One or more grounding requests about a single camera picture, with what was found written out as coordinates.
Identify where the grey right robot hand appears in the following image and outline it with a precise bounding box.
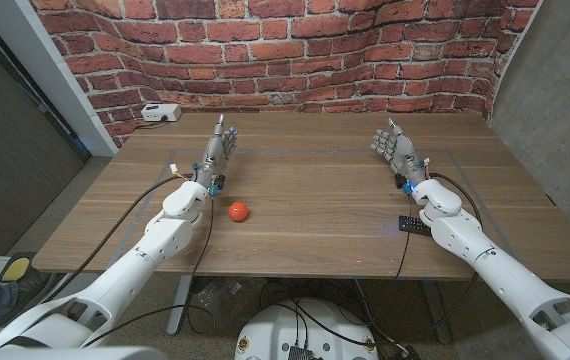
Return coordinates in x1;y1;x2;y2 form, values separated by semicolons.
370;117;430;188

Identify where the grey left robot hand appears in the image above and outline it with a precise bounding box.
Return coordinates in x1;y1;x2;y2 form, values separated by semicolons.
192;113;239;197

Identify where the orange ball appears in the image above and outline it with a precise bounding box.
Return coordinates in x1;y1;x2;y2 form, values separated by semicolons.
228;201;250;223

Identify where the black TV remote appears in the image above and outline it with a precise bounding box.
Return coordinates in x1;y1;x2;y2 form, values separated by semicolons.
398;215;434;237

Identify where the white power box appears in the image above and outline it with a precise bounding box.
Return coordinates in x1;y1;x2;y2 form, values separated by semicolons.
141;103;183;123

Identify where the printed brick backdrop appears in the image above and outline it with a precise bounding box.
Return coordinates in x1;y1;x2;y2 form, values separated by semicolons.
29;0;544;149

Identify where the clear plastic bag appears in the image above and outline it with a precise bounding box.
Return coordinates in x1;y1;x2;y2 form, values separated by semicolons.
194;277;261;326

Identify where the grey table leg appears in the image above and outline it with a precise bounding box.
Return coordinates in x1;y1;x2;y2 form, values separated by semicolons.
166;274;194;335
420;279;452;345

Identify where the white pillar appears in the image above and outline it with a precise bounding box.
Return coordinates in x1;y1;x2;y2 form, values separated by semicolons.
0;0;119;157

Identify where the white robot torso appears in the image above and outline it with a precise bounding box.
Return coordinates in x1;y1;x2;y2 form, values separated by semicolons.
234;298;380;360

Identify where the black shoe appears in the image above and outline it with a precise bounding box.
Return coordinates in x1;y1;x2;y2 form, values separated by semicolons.
0;269;57;321

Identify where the yellow foot pedal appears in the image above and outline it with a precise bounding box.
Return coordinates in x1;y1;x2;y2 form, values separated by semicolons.
0;252;36;284

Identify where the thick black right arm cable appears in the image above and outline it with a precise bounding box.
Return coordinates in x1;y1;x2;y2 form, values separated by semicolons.
427;172;484;331

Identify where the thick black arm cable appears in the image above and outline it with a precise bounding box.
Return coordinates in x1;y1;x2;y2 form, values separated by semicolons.
427;172;484;331
39;173;194;304

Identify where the black power box cable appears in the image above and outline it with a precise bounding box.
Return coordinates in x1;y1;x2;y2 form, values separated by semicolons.
137;116;169;130

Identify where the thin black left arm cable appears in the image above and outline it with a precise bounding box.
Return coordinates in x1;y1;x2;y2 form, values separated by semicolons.
184;194;216;336

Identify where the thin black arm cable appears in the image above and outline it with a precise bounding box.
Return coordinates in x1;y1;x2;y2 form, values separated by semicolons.
395;195;413;280
184;194;216;336

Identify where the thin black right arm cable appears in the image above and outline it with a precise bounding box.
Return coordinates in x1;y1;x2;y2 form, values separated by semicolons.
395;195;413;280

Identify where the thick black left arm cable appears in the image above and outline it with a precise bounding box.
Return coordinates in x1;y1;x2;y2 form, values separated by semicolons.
39;173;194;304

